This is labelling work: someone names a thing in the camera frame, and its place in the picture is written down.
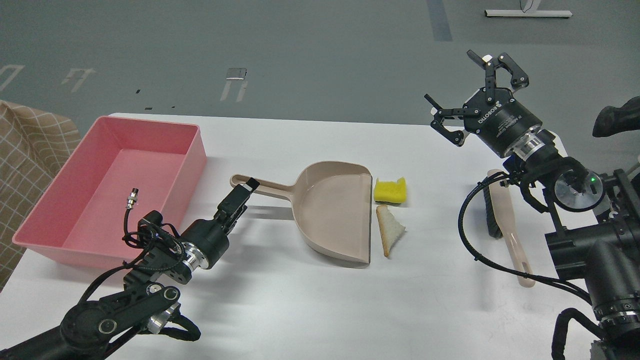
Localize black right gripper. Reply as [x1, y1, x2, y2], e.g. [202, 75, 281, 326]
[424, 50, 543, 159]

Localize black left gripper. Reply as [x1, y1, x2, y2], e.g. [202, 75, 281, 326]
[180, 177, 260, 270]

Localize beige plastic dustpan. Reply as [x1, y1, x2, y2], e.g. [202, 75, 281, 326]
[254, 161, 373, 265]

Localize beige hand brush black bristles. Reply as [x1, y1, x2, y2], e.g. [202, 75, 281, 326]
[482, 180, 532, 274]

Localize yellow sponge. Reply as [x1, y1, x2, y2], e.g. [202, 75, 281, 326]
[374, 177, 408, 204]

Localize triangular bread slice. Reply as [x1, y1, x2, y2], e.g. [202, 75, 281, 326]
[375, 205, 406, 259]

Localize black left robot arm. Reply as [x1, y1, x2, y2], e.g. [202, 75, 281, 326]
[1, 177, 259, 360]

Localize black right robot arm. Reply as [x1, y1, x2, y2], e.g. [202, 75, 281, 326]
[424, 50, 639, 360]

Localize pink plastic bin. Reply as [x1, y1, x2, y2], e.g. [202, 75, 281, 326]
[13, 116, 206, 269]

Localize white table leg base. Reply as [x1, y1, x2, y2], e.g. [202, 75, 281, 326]
[484, 0, 573, 19]

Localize person in black clothing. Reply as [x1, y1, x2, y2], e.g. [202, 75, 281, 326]
[592, 96, 640, 138]

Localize beige checkered cloth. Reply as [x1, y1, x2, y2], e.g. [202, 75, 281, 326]
[0, 100, 82, 288]

